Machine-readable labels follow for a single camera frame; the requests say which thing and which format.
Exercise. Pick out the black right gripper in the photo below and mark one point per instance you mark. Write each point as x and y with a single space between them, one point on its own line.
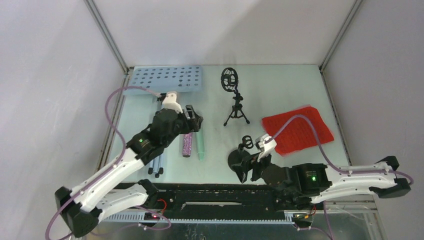
242 169

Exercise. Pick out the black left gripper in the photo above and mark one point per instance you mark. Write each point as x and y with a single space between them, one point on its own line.
195 120

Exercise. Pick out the black round base mic stand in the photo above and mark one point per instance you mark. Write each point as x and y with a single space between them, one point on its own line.
240 152

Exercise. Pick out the pink glitter microphone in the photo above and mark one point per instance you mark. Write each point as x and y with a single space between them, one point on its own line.
187 145

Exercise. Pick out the light blue music stand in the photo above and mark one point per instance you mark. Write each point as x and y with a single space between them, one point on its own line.
168 123

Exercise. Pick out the red sheet music page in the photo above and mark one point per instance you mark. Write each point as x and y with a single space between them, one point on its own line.
298 135

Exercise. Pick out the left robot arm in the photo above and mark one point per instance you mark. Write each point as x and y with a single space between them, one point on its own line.
84 206

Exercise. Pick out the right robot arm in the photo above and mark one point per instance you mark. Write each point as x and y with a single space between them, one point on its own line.
307 184

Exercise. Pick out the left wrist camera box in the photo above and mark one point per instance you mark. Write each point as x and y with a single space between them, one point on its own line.
169 101

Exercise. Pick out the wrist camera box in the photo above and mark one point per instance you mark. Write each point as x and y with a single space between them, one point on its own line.
265 144
169 101

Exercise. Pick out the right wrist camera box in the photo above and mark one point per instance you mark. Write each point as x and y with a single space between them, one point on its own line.
265 144

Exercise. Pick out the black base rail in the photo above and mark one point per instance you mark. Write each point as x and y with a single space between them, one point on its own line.
225 201

